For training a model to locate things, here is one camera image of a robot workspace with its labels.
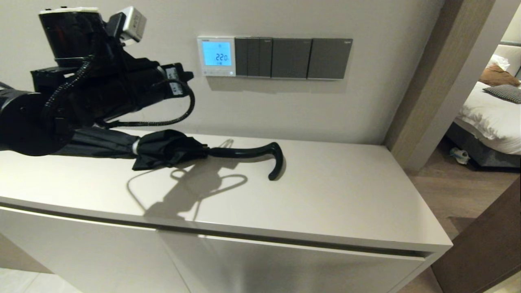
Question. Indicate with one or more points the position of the checkered grey pillow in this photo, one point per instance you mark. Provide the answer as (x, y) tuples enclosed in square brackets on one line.
[(506, 93)]

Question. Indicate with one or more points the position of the brown cushion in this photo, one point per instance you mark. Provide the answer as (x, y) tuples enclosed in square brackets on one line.
[(496, 76)]

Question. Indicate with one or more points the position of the white cabinet door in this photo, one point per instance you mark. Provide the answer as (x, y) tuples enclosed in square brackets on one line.
[(305, 268), (81, 256)]

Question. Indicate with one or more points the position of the white sideboard cabinet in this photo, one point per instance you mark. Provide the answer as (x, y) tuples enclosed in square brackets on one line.
[(325, 195)]

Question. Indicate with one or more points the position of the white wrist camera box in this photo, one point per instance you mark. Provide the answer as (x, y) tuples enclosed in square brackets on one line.
[(132, 22)]

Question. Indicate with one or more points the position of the small white pillow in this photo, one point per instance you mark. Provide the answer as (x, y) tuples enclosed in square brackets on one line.
[(498, 62)]

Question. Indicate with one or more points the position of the brown wooden door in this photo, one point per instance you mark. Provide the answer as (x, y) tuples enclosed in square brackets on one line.
[(484, 244)]

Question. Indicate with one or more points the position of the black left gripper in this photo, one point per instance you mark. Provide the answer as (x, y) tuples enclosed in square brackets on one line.
[(138, 85)]

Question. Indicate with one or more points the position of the grey single wall switch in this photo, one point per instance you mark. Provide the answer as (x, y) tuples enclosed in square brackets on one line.
[(329, 59), (291, 58)]

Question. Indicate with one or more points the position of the white thermostat with blue screen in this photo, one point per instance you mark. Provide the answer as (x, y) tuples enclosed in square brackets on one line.
[(217, 56)]

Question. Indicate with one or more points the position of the bed with white duvet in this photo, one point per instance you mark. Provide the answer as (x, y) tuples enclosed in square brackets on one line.
[(488, 122)]

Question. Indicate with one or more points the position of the large white pillow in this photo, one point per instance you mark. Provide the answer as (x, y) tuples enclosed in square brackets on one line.
[(512, 56)]

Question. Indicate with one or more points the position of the grey triple rocker switch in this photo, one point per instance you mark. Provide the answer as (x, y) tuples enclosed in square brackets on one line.
[(253, 57)]

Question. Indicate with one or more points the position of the black and orange left arm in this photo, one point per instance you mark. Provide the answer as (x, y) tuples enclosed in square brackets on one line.
[(24, 122)]

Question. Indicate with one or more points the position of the white teal slipper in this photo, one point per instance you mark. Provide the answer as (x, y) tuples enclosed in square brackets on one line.
[(455, 152), (463, 158)]

